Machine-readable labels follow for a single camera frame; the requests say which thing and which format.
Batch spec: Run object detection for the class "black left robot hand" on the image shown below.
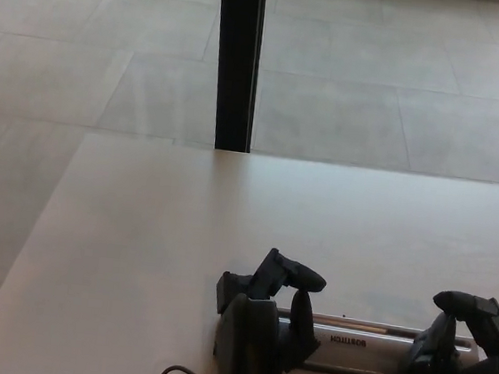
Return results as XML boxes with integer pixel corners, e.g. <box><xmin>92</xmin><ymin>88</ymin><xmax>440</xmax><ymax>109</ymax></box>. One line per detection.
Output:
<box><xmin>206</xmin><ymin>242</ymin><xmax>331</xmax><ymax>374</ymax></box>

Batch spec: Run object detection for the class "silver Bostitch hole punch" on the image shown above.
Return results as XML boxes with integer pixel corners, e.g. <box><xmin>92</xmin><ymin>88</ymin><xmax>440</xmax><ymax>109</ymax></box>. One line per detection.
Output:
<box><xmin>210</xmin><ymin>299</ymin><xmax>484</xmax><ymax>374</ymax></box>

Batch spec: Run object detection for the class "black vertical post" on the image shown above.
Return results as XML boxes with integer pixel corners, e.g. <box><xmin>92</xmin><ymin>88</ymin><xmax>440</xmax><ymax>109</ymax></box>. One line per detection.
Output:
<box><xmin>202</xmin><ymin>0</ymin><xmax>267</xmax><ymax>154</ymax></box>

